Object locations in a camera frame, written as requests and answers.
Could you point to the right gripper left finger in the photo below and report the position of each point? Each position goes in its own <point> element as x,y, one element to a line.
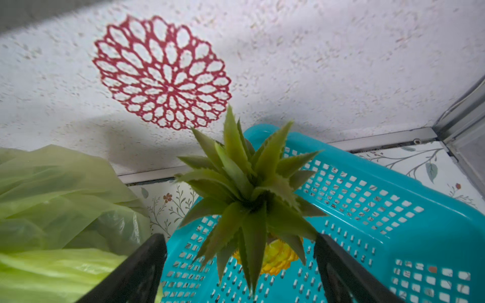
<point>136,279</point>

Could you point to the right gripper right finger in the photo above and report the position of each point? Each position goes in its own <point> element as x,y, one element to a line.
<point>344,279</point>

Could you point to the pineapple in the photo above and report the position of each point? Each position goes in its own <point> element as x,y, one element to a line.
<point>254,194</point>

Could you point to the green avocado plastic bag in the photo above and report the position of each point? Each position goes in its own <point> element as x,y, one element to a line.
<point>55,275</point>
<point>57,198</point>

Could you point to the teal plastic basket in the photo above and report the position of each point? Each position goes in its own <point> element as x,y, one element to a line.
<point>422,245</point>

